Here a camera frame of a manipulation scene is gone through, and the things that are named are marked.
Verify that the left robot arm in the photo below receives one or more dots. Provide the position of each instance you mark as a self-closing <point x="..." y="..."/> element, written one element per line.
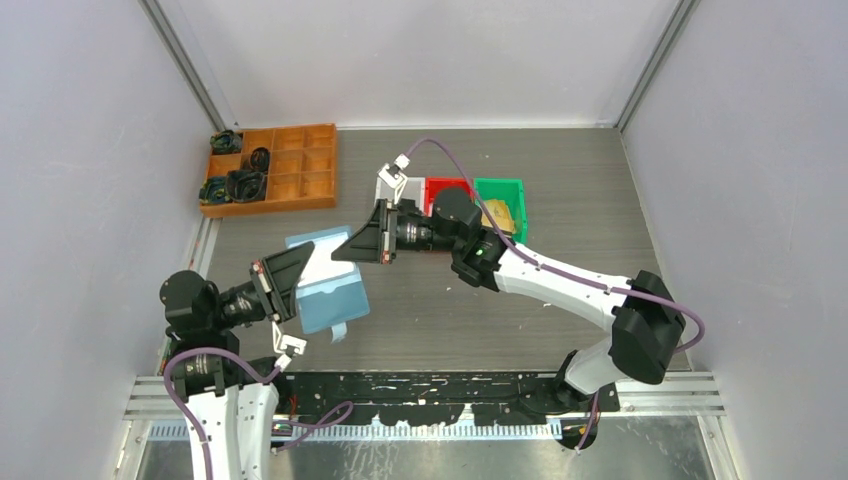
<point x="226" y="401"/>

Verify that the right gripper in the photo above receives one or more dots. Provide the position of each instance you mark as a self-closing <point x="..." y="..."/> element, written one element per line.
<point x="377" y="240"/>

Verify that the aluminium rail frame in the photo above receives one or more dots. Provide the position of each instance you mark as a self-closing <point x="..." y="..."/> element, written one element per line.
<point x="687" y="394"/>

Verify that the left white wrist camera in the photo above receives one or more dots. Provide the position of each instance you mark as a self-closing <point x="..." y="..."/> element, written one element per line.
<point x="286" y="347"/>

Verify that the gold cards in green bin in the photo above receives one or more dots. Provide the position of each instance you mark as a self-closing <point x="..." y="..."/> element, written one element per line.
<point x="501" y="215"/>

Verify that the white plastic bin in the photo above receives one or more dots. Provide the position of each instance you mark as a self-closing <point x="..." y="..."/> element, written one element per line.
<point x="414" y="190"/>

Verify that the orange compartment tray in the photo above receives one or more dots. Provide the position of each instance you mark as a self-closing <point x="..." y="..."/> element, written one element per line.
<point x="270" y="170"/>

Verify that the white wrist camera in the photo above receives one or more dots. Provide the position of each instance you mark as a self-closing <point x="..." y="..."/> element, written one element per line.
<point x="392" y="179"/>
<point x="286" y="347"/>

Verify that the green plastic bin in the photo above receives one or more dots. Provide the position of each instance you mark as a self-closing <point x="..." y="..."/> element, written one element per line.
<point x="505" y="200"/>

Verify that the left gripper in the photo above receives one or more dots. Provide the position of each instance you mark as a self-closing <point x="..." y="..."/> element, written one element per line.
<point x="282" y="269"/>

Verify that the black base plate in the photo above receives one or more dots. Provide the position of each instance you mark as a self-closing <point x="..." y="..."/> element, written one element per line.
<point x="423" y="399"/>

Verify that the red plastic bin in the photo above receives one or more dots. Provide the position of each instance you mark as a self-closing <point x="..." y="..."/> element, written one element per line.
<point x="435" y="185"/>

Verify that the blue leather card holder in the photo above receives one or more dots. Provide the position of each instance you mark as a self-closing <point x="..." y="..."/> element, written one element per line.
<point x="330" y="293"/>

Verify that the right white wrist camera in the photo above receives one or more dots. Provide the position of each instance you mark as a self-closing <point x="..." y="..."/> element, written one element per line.
<point x="392" y="179"/>

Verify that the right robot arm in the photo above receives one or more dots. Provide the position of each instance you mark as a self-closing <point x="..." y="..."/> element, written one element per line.
<point x="643" y="331"/>

